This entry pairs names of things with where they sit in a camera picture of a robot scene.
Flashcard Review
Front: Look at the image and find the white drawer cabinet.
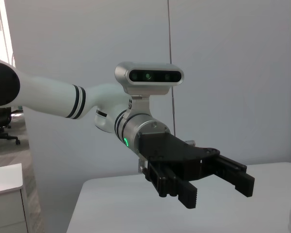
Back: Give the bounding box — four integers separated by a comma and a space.
0, 163, 31, 233

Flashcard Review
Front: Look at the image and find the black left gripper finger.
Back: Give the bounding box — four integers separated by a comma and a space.
214, 154, 256, 199

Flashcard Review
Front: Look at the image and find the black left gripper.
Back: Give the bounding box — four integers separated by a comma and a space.
137, 132, 222, 210

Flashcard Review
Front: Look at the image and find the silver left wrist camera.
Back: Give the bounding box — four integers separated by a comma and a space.
114, 61, 185, 114

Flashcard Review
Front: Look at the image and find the black office chair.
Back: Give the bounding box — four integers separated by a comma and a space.
0, 106, 21, 154

